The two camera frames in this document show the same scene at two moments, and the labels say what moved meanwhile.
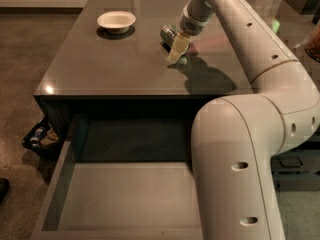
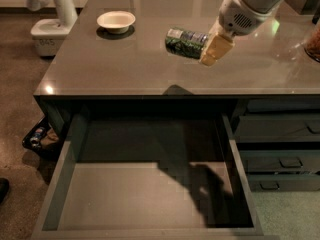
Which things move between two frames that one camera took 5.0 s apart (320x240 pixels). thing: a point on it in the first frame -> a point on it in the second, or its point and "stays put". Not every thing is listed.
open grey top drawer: x=124 y=178 stays put
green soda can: x=168 y=34 -> x=185 y=43
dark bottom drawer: x=297 y=182 stays put
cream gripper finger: x=179 y=47 -> x=217 y=45
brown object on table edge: x=313 y=46 stays put
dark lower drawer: x=296 y=161 stays put
